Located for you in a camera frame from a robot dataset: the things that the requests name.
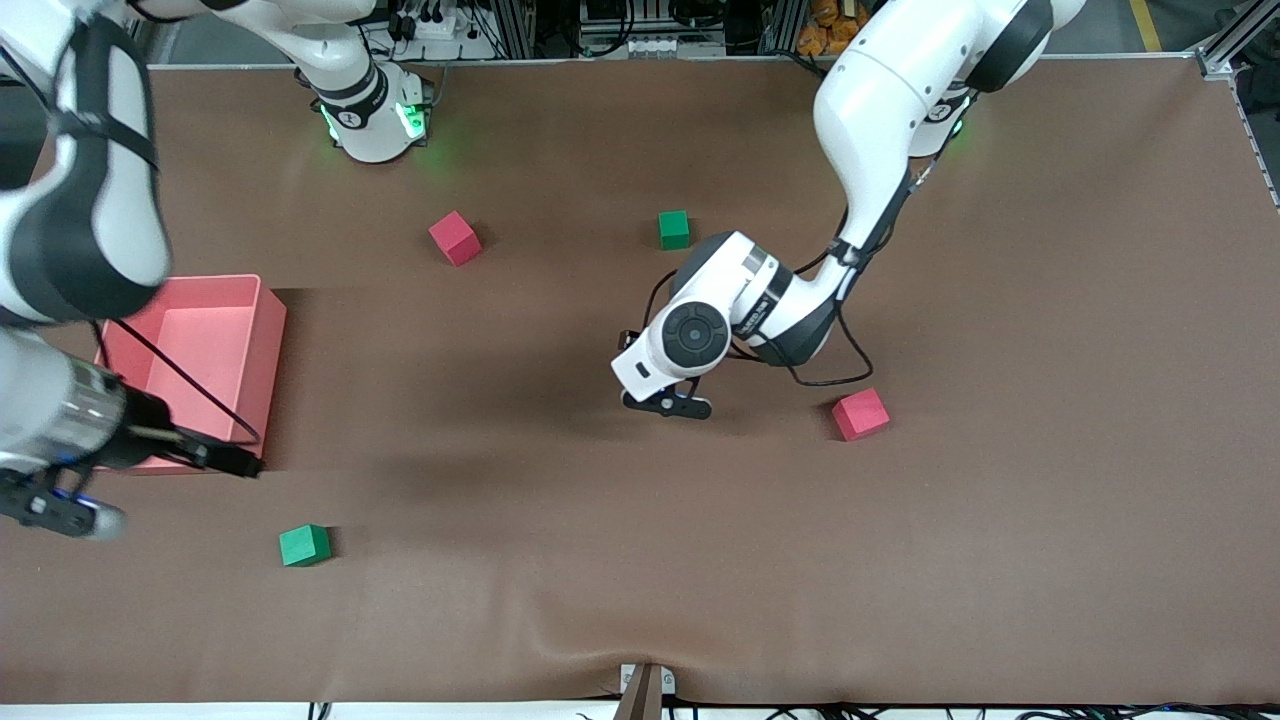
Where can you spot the aluminium frame post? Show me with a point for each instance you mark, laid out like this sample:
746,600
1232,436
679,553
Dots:
783,25
515,28

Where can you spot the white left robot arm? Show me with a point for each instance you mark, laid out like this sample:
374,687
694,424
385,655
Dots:
880,100

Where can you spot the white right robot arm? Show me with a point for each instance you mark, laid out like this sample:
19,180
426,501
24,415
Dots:
100,220

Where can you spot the pink plastic bin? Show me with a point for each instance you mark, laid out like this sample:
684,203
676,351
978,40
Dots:
220,340

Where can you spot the white power strip with plugs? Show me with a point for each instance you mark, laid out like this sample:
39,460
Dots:
440,28

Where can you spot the pink foam cube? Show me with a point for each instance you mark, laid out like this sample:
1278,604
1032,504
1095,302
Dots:
860,414
455,238

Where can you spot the grey metal table clamp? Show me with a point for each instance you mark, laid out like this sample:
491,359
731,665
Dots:
665,682

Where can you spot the brown table cover cloth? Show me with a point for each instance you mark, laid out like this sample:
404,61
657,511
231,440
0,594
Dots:
640,550

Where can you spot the orange snack packs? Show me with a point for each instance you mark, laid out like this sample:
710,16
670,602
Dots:
820,30

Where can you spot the brown camera mount pole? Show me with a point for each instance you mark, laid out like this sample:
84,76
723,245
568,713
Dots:
637,700

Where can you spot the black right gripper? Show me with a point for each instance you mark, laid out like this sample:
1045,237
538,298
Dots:
143,437

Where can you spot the silver corner bracket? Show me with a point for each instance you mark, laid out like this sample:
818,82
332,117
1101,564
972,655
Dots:
1215,65

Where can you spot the green foam cube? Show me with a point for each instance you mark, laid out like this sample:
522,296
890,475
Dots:
674,230
304,546

